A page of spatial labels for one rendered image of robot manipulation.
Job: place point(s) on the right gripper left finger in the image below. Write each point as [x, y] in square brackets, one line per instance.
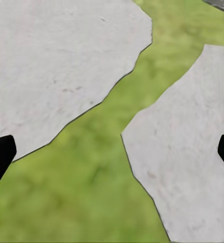
[8, 151]

